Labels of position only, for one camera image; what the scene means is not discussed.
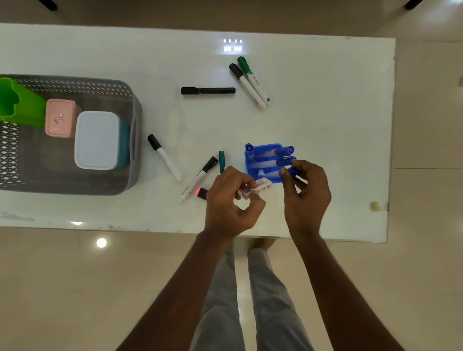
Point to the person's left hand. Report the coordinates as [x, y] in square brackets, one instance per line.
[224, 206]

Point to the person's right hand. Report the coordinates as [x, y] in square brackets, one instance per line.
[311, 206]

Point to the person's left thumb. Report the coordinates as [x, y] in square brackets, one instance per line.
[255, 211]

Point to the person's right thumb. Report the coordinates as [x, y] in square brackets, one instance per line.
[291, 188]

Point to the blue marker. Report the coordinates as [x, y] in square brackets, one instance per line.
[275, 175]
[249, 147]
[278, 162]
[273, 151]

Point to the white marker with purple cap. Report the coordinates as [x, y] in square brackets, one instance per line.
[260, 186]

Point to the person's left forearm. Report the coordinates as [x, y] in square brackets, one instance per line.
[173, 300]

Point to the person's right forearm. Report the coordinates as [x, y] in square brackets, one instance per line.
[347, 296]

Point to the person's right foot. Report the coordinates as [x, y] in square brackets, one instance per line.
[262, 244]

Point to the blue plastic marker tray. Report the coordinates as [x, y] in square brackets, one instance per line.
[251, 170]

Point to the black marker with red band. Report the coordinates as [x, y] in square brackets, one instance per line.
[202, 193]

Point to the dark green marker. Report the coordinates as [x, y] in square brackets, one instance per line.
[221, 161]

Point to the white marker with black cap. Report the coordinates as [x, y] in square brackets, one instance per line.
[199, 177]
[247, 86]
[164, 157]

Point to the small beige lump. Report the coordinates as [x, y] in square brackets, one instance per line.
[375, 206]

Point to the person's right leg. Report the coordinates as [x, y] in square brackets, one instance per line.
[276, 307]

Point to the person's leg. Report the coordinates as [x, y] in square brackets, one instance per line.
[220, 307]
[276, 307]

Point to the person's left leg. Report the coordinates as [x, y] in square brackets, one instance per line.
[220, 307]

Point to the white marker with green cap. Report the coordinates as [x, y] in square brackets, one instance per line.
[255, 79]

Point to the all-black marker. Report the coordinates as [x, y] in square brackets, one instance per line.
[208, 90]

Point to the teal box with white lid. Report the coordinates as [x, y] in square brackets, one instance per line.
[96, 141]

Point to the grey perforated plastic basket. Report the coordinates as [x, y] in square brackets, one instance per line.
[43, 173]

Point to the pink lidded box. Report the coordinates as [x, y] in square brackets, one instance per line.
[59, 117]

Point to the black table leg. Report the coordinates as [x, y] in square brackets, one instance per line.
[414, 4]
[48, 4]

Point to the green plastic container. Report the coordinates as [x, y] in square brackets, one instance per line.
[20, 105]

